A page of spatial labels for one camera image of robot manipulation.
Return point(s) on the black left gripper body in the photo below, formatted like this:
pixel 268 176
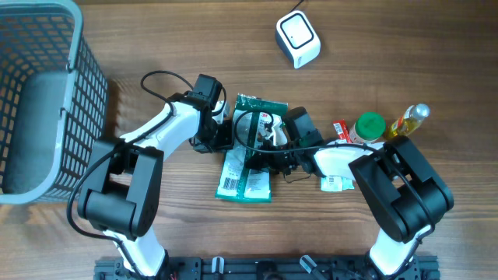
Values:
pixel 213 134

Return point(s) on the white barcode scanner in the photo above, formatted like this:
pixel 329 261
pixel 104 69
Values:
pixel 297 38

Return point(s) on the grey plastic shopping basket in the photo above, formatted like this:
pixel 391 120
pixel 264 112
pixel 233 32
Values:
pixel 54 100

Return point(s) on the clear teal wipes packet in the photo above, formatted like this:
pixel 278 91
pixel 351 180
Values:
pixel 336 184

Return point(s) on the green lid chicken jar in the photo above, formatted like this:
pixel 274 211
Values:
pixel 368 128

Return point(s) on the yellow liquid bottle silver cap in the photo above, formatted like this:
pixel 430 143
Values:
pixel 412 118

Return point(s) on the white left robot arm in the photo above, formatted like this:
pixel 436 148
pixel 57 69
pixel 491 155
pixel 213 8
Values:
pixel 118 196

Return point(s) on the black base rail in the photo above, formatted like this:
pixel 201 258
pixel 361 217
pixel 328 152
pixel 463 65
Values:
pixel 337 267

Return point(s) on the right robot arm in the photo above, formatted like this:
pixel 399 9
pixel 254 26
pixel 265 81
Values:
pixel 405 194

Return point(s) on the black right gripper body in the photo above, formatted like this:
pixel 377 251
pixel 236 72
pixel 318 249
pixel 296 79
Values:
pixel 279 162

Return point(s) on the green 3M gloves package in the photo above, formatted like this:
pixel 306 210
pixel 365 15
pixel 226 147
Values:
pixel 238 183

